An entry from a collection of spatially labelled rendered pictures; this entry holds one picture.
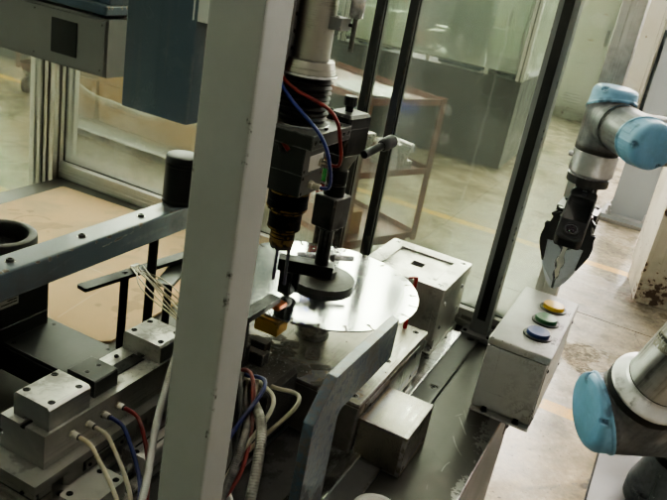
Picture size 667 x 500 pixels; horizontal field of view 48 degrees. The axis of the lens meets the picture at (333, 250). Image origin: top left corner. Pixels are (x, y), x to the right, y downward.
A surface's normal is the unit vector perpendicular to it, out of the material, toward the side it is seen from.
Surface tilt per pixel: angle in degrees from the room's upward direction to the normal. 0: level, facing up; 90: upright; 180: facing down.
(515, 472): 0
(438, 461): 0
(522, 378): 90
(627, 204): 90
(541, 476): 0
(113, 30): 90
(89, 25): 90
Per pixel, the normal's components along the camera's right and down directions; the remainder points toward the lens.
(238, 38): -0.44, 0.27
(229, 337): 0.88, 0.31
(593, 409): -1.00, -0.02
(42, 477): 0.17, -0.91
